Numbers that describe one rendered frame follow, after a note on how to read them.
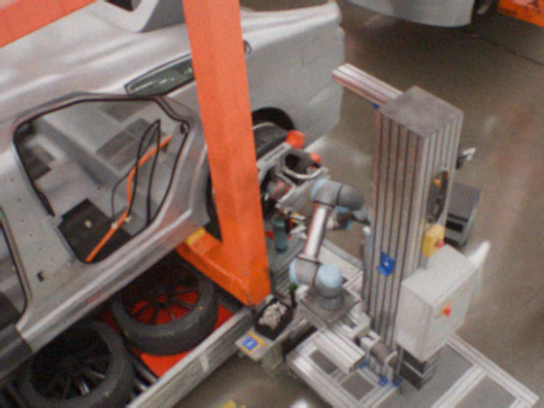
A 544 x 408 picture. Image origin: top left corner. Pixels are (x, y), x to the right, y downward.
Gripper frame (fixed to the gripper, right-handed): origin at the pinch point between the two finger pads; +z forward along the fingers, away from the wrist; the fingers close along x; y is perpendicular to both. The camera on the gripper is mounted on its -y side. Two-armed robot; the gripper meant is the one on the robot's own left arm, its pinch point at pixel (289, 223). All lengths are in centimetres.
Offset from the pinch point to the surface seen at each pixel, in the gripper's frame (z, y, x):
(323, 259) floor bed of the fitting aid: -21, 75, 36
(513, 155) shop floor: -197, 83, 143
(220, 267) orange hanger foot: 41.7, 14.9, -16.6
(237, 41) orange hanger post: 16, -137, -27
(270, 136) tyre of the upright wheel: 8, -34, 38
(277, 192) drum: 6.4, -5.8, 20.6
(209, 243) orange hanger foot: 49, 15, 3
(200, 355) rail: 56, 45, -57
